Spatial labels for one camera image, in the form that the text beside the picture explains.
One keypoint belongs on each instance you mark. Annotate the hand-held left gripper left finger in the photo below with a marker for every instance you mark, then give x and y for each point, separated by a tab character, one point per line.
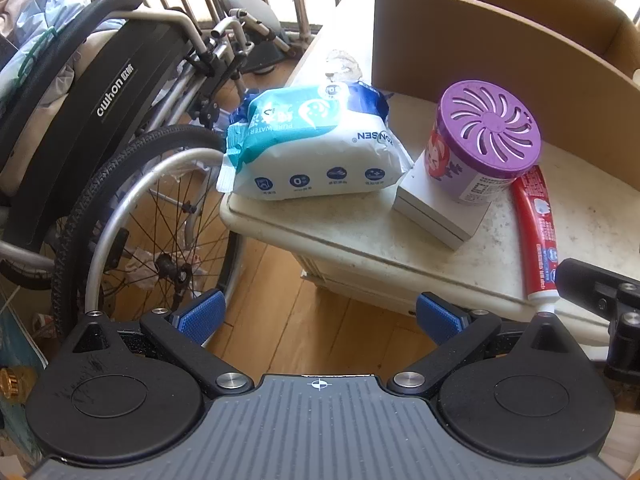
200	317

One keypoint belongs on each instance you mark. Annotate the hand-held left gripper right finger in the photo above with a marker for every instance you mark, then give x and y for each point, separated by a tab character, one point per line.
440	317

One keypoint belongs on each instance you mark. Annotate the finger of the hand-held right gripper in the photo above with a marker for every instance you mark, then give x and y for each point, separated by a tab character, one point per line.
620	300

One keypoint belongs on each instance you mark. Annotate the red toothpaste tube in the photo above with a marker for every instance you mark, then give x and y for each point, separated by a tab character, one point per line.
537	230

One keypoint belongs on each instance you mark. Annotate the white soap box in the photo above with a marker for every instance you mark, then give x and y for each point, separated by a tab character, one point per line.
425	202

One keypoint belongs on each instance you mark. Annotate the purple air freshener jar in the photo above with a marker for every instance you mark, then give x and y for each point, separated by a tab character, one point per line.
482	130

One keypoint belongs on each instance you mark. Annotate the white blue wet wipes pack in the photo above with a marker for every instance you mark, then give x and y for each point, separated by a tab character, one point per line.
320	155

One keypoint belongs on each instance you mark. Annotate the brown cardboard box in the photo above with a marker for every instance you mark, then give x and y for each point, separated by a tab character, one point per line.
480	45

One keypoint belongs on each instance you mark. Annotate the blue printed carton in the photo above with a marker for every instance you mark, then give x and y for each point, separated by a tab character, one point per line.
20	345

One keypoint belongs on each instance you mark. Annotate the black folded wheelchair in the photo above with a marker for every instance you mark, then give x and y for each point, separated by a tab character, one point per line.
115	110

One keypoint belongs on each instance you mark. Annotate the crumpled clear plastic wrap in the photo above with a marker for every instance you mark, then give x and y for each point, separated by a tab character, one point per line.
342	66

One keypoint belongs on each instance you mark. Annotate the grey padded seat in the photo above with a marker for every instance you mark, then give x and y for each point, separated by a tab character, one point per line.
250	7

